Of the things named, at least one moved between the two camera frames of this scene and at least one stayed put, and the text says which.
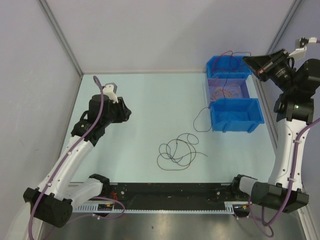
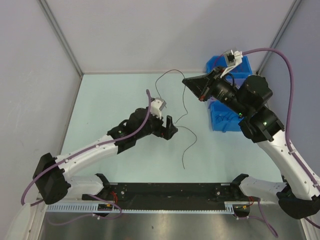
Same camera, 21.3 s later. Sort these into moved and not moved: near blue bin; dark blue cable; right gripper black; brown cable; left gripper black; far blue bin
Moved: brown cable; dark blue cable; right gripper black; left gripper black
Not moved: near blue bin; far blue bin
